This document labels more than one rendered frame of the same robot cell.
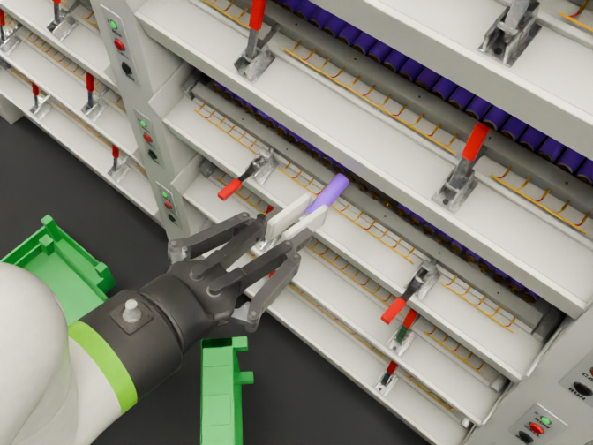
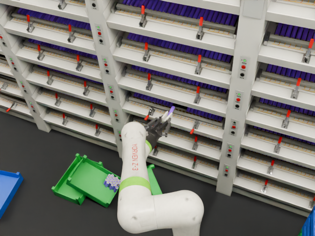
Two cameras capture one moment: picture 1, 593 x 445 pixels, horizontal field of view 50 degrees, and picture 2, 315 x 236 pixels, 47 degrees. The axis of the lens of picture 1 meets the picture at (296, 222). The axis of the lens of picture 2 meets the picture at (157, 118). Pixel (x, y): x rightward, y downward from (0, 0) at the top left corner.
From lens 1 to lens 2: 1.18 m
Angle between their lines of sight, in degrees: 13
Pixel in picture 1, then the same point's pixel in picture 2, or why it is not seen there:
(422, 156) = (189, 96)
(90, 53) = (96, 97)
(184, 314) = (154, 134)
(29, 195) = (64, 151)
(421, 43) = (184, 75)
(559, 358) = (226, 127)
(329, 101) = (167, 90)
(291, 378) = (167, 179)
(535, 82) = (204, 76)
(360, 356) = (185, 161)
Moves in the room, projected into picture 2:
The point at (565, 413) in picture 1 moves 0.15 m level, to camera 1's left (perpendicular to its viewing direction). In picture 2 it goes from (233, 142) to (206, 149)
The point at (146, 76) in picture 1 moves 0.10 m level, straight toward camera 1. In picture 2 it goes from (118, 97) to (128, 107)
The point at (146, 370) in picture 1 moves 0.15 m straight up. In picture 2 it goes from (152, 143) to (150, 121)
